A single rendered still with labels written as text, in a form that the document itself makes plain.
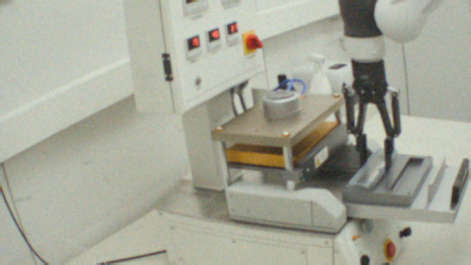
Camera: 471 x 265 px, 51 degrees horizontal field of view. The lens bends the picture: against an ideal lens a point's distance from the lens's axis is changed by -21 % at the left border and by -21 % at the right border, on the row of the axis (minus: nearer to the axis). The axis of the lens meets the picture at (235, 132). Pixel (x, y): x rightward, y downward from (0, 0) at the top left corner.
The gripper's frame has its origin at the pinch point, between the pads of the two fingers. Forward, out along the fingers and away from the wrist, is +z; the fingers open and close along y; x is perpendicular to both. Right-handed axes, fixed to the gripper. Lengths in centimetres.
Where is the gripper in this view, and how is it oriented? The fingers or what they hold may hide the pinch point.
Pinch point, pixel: (375, 154)
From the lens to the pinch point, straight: 121.2
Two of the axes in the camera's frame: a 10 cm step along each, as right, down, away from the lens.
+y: 8.3, 0.7, -5.6
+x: 5.4, -3.5, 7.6
